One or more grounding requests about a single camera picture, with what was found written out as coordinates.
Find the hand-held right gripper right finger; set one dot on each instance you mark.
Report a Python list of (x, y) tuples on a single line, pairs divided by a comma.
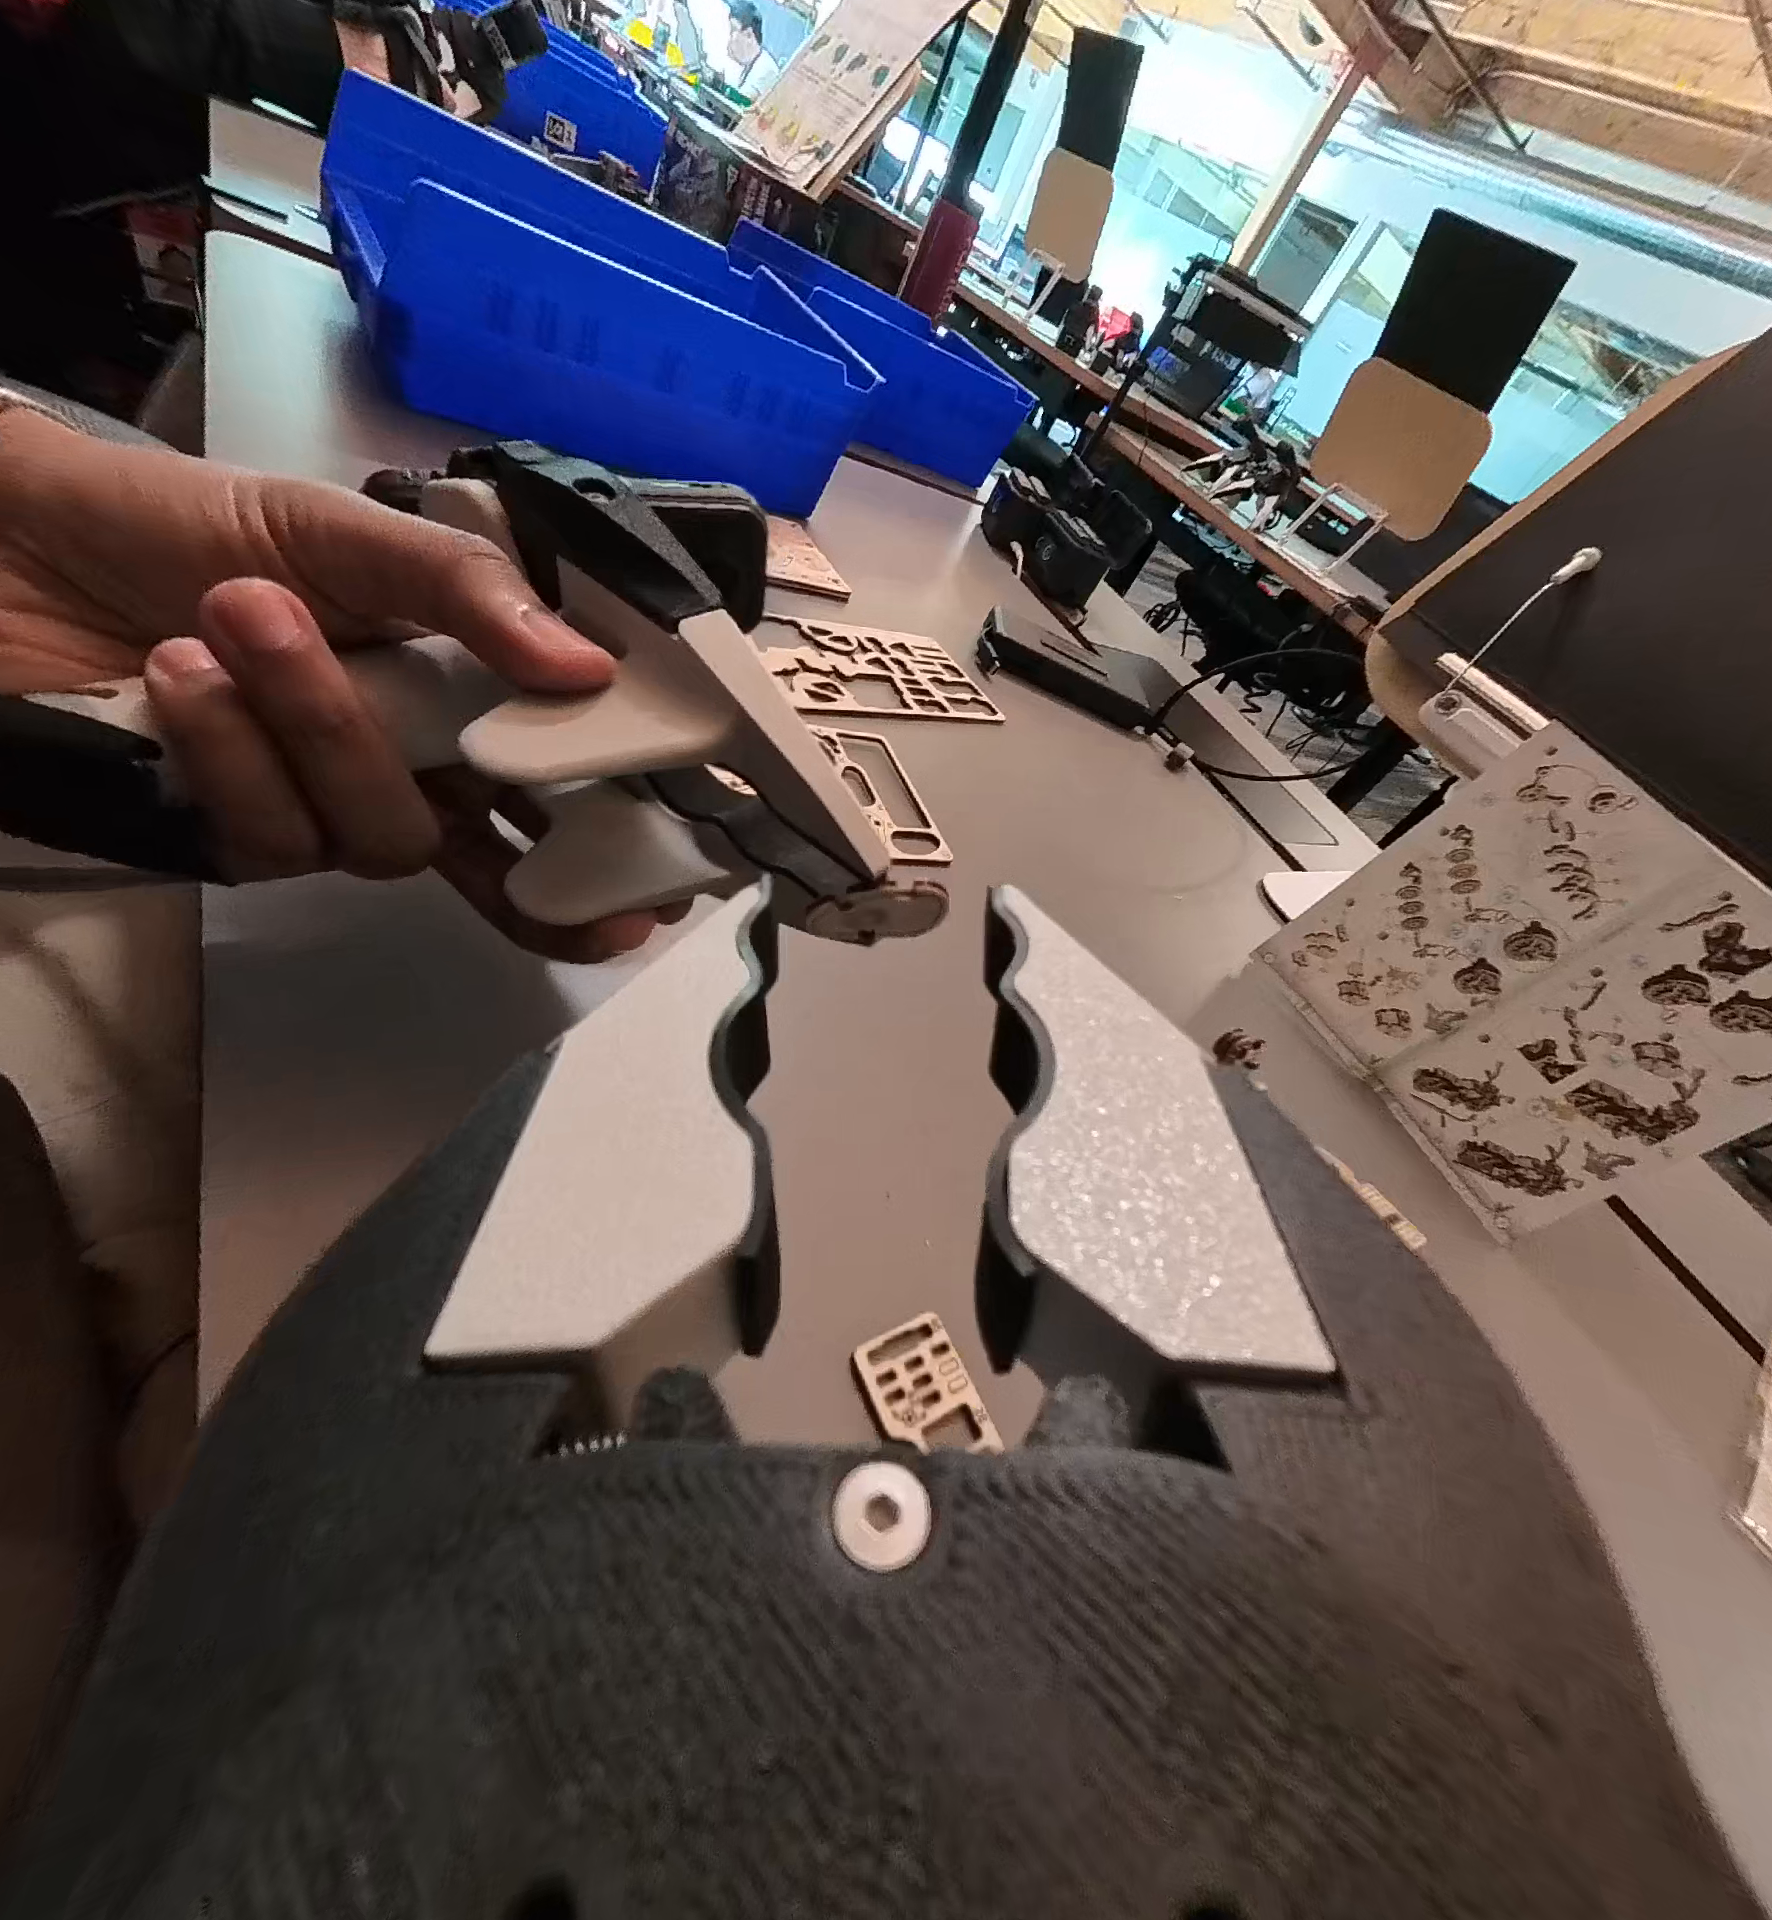
[(1165, 1186)]

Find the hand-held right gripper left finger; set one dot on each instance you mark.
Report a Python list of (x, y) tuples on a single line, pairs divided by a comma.
[(602, 1186)]

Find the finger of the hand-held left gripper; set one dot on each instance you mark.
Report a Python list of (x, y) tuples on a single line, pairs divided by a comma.
[(753, 842), (781, 736)]

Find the round wooden gear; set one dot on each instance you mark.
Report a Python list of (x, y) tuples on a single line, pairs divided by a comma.
[(874, 910)]

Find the person's left hand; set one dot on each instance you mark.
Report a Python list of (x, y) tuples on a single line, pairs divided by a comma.
[(121, 555)]

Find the wooden puzzle sheet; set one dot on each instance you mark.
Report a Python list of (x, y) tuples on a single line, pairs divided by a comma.
[(804, 563), (895, 677)]

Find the wooden sheet with gear holes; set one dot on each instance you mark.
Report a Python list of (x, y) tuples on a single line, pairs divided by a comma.
[(895, 810)]

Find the large blue plastic bin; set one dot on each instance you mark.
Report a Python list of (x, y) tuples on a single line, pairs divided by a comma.
[(586, 300)]

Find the black power bank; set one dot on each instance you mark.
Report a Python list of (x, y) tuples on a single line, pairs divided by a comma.
[(1074, 660)]

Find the small gridded wooden piece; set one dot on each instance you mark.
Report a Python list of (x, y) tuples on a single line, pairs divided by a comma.
[(924, 1388)]

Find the maroon bottle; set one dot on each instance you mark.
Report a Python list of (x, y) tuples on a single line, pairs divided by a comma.
[(947, 256)]

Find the printed instruction sheet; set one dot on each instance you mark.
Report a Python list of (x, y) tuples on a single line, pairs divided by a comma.
[(1561, 977)]

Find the illustrated poster board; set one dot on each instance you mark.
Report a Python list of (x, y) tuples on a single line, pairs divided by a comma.
[(857, 82)]

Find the wooden workbench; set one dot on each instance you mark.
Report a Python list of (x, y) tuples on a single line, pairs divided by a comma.
[(1202, 435)]

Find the beige and black sign board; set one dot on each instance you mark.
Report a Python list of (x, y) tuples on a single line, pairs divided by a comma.
[(1426, 390), (1080, 167)]

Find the person's brown pants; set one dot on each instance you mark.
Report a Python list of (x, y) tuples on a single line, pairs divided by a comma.
[(32, 1349)]

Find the black equipment stack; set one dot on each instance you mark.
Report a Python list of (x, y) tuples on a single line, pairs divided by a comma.
[(1223, 338)]

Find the black partition board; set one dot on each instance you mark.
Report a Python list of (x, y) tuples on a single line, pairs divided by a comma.
[(1697, 571)]

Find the black camera device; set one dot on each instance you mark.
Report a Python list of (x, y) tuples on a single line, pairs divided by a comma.
[(1066, 526)]

